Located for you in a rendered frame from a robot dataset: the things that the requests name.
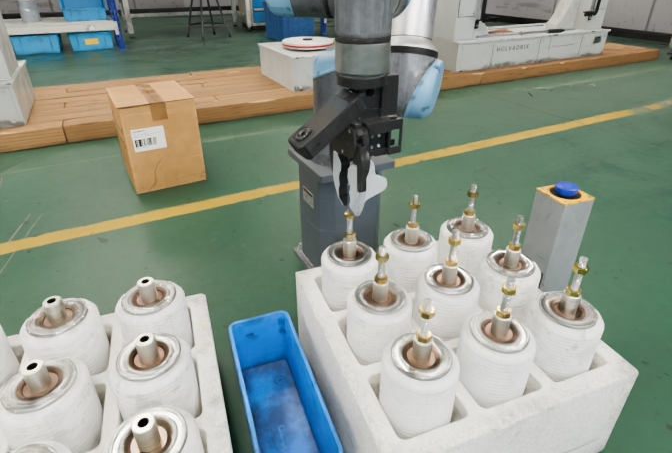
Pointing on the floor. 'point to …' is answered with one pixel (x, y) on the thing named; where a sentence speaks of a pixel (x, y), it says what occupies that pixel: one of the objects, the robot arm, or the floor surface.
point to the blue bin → (280, 388)
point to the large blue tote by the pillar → (302, 27)
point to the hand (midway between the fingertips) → (346, 204)
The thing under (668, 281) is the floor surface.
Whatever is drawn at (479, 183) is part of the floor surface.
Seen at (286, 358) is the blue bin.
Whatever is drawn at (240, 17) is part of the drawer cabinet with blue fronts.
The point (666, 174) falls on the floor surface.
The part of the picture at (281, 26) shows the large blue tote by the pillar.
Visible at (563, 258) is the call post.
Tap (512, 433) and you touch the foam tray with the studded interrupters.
